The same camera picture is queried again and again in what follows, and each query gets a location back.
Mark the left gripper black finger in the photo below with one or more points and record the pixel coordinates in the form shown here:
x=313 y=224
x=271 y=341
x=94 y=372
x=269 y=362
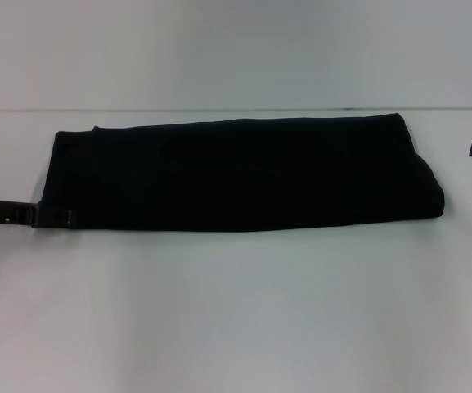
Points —
x=2 y=213

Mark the black shirt with FREE print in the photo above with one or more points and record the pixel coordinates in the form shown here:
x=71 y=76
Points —
x=239 y=172

